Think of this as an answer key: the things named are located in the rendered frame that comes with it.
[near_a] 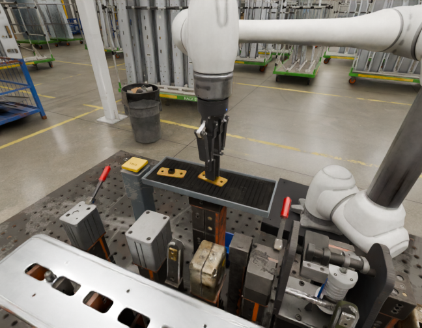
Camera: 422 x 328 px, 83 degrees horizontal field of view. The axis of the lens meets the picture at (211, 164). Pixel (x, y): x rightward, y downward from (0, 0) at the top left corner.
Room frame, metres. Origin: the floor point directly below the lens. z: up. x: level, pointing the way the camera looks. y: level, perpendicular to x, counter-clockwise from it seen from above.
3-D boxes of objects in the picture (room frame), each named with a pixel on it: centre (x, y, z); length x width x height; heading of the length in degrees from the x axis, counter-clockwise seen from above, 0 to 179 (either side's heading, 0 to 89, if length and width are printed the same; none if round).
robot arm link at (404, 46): (0.74, -0.54, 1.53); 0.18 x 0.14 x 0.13; 109
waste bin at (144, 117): (3.12, 0.92, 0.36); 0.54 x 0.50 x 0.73; 154
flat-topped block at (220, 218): (0.55, 0.01, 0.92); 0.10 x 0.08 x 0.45; 68
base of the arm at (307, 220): (0.81, -0.49, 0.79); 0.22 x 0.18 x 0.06; 75
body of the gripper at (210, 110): (0.56, 0.00, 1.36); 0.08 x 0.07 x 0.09; 147
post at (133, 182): (0.65, 0.25, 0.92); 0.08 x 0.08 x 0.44; 68
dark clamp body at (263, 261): (0.35, -0.13, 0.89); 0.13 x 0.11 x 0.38; 158
